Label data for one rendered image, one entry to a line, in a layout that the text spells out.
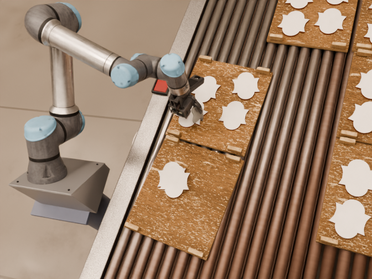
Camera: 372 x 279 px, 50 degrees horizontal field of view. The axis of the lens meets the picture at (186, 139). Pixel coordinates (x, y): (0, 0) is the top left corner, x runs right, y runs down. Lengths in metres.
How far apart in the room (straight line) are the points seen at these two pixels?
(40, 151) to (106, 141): 1.35
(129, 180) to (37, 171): 0.36
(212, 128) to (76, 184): 0.59
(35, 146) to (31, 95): 1.84
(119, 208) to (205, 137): 0.46
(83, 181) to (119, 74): 0.52
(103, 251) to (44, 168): 0.39
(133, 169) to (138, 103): 1.31
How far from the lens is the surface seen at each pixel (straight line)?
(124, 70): 1.25
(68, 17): 1.55
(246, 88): 1.74
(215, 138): 1.65
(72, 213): 1.78
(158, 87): 1.83
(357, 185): 1.58
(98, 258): 1.64
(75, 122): 1.67
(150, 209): 1.59
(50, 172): 1.61
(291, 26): 1.93
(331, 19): 1.96
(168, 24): 3.33
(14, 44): 3.82
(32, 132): 1.56
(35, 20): 1.45
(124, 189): 1.68
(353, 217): 1.54
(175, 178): 1.59
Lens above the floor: 2.41
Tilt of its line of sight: 62 degrees down
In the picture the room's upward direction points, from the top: 24 degrees counter-clockwise
